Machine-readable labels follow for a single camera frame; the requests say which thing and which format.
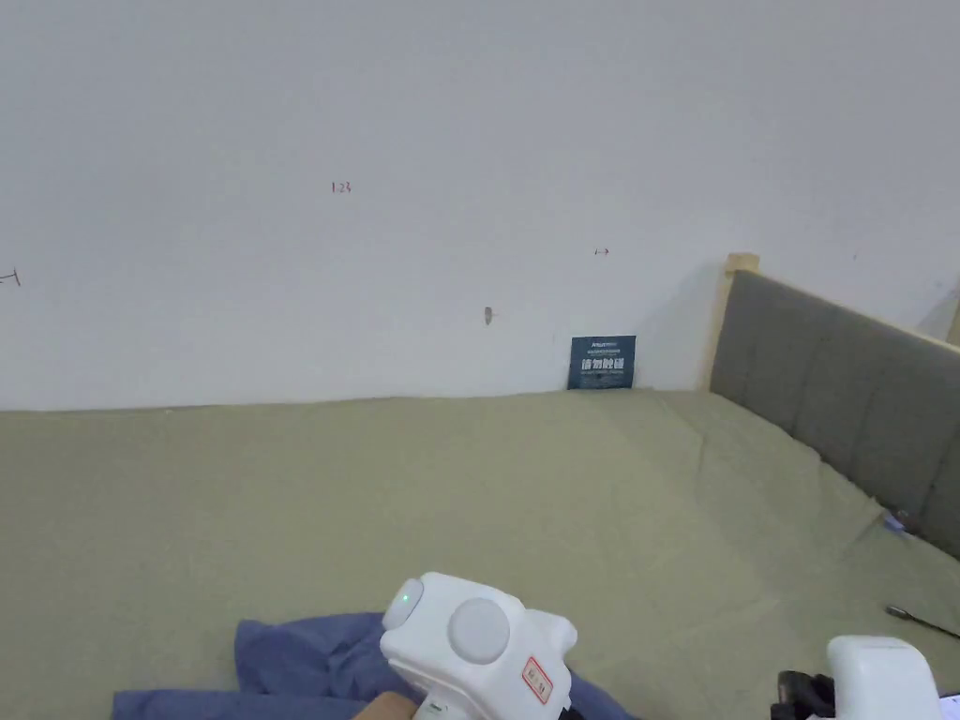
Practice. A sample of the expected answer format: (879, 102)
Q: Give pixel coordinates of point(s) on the person's left hand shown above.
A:
(390, 709)

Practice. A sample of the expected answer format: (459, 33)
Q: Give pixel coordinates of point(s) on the dark blue wall sign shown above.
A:
(601, 364)

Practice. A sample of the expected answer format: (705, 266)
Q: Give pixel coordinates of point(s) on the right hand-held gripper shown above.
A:
(885, 682)

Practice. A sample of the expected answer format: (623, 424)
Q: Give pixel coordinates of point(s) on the small blue item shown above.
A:
(896, 523)

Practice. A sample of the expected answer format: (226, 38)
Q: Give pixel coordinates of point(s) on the bed with pale green sheet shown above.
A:
(390, 487)

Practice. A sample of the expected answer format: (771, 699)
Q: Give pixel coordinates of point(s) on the dark blue shirt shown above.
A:
(300, 656)

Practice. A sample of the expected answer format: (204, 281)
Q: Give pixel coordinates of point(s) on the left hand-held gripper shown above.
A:
(480, 645)

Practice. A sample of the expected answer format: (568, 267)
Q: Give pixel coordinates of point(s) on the grey padded headboard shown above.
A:
(825, 375)

